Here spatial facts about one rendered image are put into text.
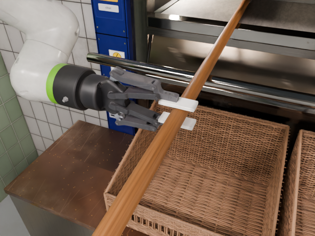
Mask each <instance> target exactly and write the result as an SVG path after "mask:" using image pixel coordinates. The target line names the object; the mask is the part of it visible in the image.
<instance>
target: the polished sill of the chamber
mask: <svg viewBox="0 0 315 236"><path fill-rule="evenodd" d="M147 18H148V27H154V28H160V29H166V30H175V31H182V32H189V33H196V34H202V35H208V36H215V37H219V36H220V35H221V33H222V31H223V30H224V28H225V27H226V25H227V24H228V22H224V21H217V20H209V19H202V18H194V17H187V16H179V15H169V14H161V13H152V14H150V15H149V16H148V17H147ZM230 38H231V39H237V40H244V41H250V42H257V43H264V44H273V45H279V46H286V47H292V48H299V49H306V50H312V51H315V33H314V32H306V31H298V30H291V29H280V28H273V27H265V26H258V25H250V24H242V23H238V24H237V26H236V28H235V30H234V31H233V33H232V35H231V37H230Z"/></svg>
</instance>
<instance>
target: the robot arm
mask: <svg viewBox="0 0 315 236"><path fill-rule="evenodd" d="M0 20H1V21H3V22H5V23H6V24H8V25H10V26H13V27H15V28H16V29H18V30H19V31H21V32H23V33H24V34H25V36H26V40H25V42H24V45H23V47H22V49H21V51H20V53H19V55H18V57H17V58H16V60H15V62H14V64H13V66H12V68H11V71H10V82H11V85H12V87H13V89H14V90H15V92H16V93H17V94H18V95H19V96H21V97H22V98H24V99H26V100H29V101H33V102H50V103H55V104H59V105H63V106H66V107H70V108H73V109H77V110H81V111H85V110H87V109H92V110H96V111H107V112H109V113H111V114H114V116H115V118H116V121H115V124H116V125H127V126H132V127H136V128H141V129H145V130H149V131H153V132H155V131H156V130H157V129H158V127H159V126H160V125H163V123H164V122H165V120H166V119H167V117H168V116H169V114H170V113H168V112H163V113H162V114H160V113H157V112H155V111H152V110H150V109H147V108H145V107H142V106H140V105H137V104H135V102H134V101H132V100H130V98H135V99H150V100H155V101H156V102H157V101H158V100H159V101H158V104H160V105H165V106H169V107H173V108H177V109H181V110H185V111H190V112H194V111H195V109H196V107H197V106H198V101H195V100H191V99H186V98H182V97H179V94H177V93H173V92H170V91H165V90H163V89H162V87H161V81H160V80H158V79H154V78H151V77H147V76H143V75H140V74H135V73H132V72H128V71H125V70H124V69H122V68H120V67H119V66H116V67H115V68H114V69H113V70H112V71H110V72H109V74H110V77H106V76H102V75H98V74H96V73H95V71H94V70H92V69H89V68H84V67H80V66H74V65H69V64H67V63H68V59H69V57H70V54H71V52H72V50H73V47H74V45H75V44H76V42H77V40H78V37H79V34H80V25H79V22H78V19H77V17H76V15H75V14H74V13H73V11H72V10H70V9H69V8H68V7H66V6H64V5H62V4H60V3H58V2H56V1H55V0H0ZM120 82H122V83H126V84H129V85H133V86H137V87H133V86H125V85H122V84H121V83H120ZM120 112H121V113H120ZM195 124H196V119H193V118H188V117H186V118H185V120H184V122H183V124H182V126H181V128H184V129H187V130H191V131H192V130H193V128H194V126H195Z"/></svg>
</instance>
